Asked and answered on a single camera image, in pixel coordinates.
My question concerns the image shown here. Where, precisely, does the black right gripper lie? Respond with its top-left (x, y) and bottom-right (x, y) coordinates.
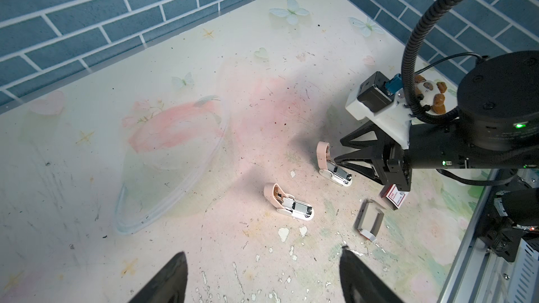
top-left (334, 121), bottom-right (412, 192)

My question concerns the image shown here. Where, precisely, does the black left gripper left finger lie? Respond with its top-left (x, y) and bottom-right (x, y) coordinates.
top-left (129, 252), bottom-right (188, 303)

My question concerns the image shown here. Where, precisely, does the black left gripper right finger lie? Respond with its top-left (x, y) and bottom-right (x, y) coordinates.
top-left (339, 245), bottom-right (404, 303)

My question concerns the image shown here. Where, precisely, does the red staple box sleeve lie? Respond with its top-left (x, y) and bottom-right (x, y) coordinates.
top-left (380, 185), bottom-right (409, 210)

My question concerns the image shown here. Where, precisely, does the cardboard staple tray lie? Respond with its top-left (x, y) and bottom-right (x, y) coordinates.
top-left (355, 199), bottom-right (385, 242)

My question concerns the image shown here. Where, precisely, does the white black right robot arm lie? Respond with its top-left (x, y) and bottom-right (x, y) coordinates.
top-left (333, 0), bottom-right (538, 192)

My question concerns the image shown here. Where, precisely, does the brown white plush toy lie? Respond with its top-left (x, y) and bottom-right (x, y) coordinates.
top-left (414, 75), bottom-right (448, 115)

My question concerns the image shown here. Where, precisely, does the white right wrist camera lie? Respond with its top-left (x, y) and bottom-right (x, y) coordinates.
top-left (345, 72), bottom-right (412, 150)

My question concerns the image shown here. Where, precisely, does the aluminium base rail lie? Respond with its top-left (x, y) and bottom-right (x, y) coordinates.
top-left (438, 168), bottom-right (538, 302)

